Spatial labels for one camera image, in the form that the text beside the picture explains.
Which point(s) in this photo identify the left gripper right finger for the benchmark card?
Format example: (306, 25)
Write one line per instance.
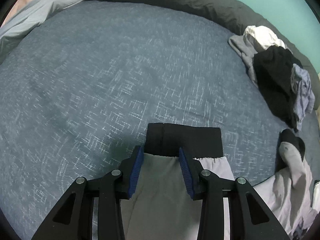
(191, 170)

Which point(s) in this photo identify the grey crumpled garment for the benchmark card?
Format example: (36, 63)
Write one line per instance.
(244, 47)

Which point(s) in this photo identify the light grey jacket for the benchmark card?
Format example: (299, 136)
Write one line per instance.
(161, 208)

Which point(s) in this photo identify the dark grey long pillow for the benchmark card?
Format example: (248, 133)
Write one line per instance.
(200, 2)

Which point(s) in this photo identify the dark blue patterned bedspread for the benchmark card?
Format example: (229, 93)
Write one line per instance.
(79, 91)

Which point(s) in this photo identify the white crumpled garment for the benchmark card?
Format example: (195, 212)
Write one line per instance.
(262, 37)

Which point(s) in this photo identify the black crumpled garment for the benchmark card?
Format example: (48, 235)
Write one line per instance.
(274, 72)

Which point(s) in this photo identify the blue checked crumpled garment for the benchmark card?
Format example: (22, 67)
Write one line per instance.
(305, 98)

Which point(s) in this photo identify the light grey bed sheet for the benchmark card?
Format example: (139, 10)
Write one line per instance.
(28, 18)

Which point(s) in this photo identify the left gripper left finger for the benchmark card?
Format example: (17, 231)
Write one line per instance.
(130, 169)

